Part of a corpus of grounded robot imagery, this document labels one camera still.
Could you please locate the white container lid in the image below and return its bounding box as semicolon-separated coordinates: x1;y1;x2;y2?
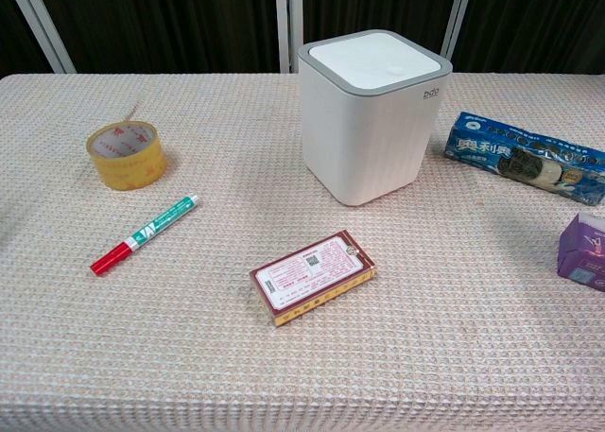
309;37;441;91

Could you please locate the white lidded trash bin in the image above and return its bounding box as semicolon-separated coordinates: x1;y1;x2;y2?
296;28;454;207

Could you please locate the red playing card box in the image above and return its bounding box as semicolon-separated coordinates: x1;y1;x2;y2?
249;230;378;328

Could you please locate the green marker red cap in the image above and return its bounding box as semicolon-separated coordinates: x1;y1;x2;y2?
89;194;199;277

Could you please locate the yellow packing tape roll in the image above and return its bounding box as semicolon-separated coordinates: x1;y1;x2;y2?
85;120;169;191

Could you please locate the blue Oreo cookie pack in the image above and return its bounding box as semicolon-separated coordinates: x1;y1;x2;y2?
443;112;605;206

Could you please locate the beige waffle tablecloth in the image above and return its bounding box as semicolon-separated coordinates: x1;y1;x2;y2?
0;72;605;432

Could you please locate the dark curtain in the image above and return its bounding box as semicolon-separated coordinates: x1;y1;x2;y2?
0;0;605;77

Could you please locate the purple paper box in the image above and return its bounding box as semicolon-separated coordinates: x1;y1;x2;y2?
556;212;605;293

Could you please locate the upright white metal frame post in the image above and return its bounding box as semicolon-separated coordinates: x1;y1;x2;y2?
275;0;304;74

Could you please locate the thin white metal frame post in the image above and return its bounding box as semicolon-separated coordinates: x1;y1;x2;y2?
441;0;475;60

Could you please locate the slanted white metal frame post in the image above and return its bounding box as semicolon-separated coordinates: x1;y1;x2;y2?
3;0;77;74

